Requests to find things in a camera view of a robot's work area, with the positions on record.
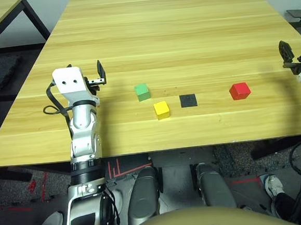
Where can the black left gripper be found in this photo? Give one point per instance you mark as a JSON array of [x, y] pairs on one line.
[[93, 87]]

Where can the yellow wooden block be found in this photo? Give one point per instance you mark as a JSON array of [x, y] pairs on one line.
[[162, 110]]

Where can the green wooden block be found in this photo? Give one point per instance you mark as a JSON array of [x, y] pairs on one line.
[[141, 91]]

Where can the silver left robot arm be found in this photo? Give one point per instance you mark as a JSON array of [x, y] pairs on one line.
[[83, 138]]

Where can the grey robot right leg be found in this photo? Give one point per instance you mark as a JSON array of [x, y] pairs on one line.
[[215, 188]]

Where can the white sneaker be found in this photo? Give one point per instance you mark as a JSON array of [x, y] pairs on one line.
[[273, 186]]

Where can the grey robot left leg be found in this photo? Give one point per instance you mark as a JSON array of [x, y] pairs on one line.
[[142, 196]]

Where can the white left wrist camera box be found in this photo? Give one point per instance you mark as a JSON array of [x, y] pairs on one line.
[[70, 85]]

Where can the black trouser leg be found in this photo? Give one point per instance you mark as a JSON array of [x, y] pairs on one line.
[[299, 210]]

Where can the tan robot torso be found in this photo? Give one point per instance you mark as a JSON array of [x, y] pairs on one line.
[[200, 220]]

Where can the black square mat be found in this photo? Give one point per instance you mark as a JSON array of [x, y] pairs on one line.
[[188, 100]]

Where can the grey robot leg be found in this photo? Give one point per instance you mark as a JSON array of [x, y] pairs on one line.
[[215, 188], [142, 196]]

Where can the red wooden block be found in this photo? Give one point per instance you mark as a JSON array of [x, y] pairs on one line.
[[240, 91]]

